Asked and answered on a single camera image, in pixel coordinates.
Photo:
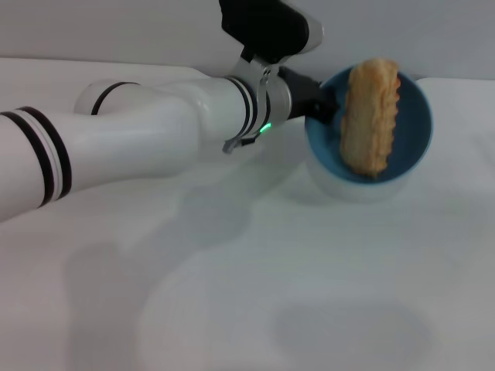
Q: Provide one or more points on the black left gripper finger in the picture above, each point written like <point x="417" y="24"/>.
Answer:
<point x="325" y="108"/>

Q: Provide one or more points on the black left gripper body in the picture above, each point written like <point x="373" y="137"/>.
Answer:
<point x="301" y="94"/>

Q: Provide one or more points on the orange sliced bread loaf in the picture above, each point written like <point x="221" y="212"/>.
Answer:
<point x="371" y="120"/>

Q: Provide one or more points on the blue bowl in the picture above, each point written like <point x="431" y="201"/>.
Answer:
<point x="414" y="127"/>

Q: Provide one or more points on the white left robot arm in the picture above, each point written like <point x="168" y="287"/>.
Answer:
<point x="135" y="131"/>

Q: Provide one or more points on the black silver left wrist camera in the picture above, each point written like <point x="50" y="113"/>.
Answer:
<point x="270" y="27"/>

